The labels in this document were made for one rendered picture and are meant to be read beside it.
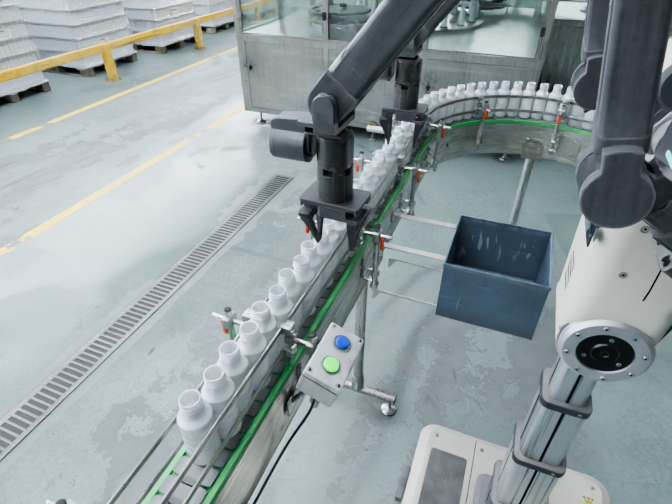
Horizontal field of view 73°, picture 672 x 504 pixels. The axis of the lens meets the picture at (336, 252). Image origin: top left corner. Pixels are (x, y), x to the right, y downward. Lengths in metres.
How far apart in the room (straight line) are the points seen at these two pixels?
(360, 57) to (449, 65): 3.65
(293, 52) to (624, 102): 4.23
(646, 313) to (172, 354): 2.12
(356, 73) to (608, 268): 0.52
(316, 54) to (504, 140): 2.51
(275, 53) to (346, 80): 4.18
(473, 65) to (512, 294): 2.99
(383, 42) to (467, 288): 1.01
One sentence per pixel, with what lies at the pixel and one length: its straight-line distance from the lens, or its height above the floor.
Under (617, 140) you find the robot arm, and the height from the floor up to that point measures 1.61.
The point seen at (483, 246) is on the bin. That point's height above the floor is 0.84.
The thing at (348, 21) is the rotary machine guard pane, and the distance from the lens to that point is 4.46.
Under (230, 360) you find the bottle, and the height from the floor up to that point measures 1.15.
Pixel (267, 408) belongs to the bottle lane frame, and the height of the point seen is 0.99.
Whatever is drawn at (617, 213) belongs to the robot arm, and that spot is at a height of 1.53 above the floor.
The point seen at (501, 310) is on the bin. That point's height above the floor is 0.82.
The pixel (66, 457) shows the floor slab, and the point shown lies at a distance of 2.36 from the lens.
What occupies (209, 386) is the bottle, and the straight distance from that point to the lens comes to 0.86.
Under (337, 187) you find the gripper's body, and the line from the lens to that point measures 0.70.
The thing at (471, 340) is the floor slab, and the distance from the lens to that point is 2.56.
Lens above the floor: 1.81
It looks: 36 degrees down
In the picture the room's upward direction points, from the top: straight up
